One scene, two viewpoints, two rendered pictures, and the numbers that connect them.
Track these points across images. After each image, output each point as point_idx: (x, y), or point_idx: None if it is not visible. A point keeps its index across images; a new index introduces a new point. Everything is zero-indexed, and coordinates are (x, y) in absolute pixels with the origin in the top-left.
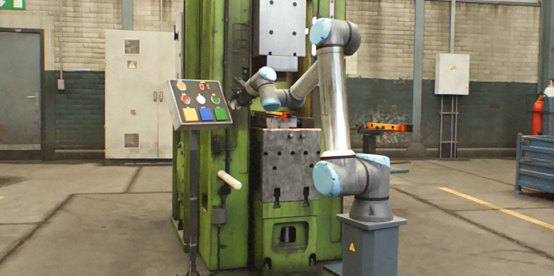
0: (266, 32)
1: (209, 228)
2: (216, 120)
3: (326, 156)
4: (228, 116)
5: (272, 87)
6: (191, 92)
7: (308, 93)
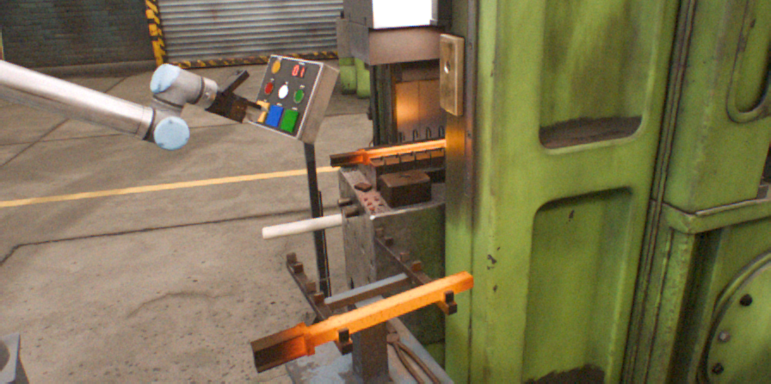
0: None
1: None
2: (280, 129)
3: None
4: (297, 127)
5: (150, 103)
6: (280, 78)
7: (115, 131)
